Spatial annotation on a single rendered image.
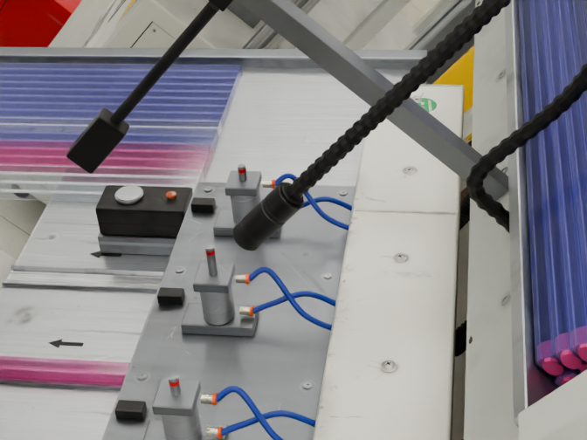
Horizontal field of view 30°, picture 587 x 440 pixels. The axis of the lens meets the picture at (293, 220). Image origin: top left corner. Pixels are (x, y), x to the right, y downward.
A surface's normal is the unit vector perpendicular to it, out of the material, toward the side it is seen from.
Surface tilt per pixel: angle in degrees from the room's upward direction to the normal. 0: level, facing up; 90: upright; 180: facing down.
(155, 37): 90
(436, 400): 43
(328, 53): 90
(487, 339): 90
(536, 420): 90
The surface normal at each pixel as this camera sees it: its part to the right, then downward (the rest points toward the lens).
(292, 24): -0.14, 0.60
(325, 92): -0.07, -0.80
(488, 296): -0.77, -0.57
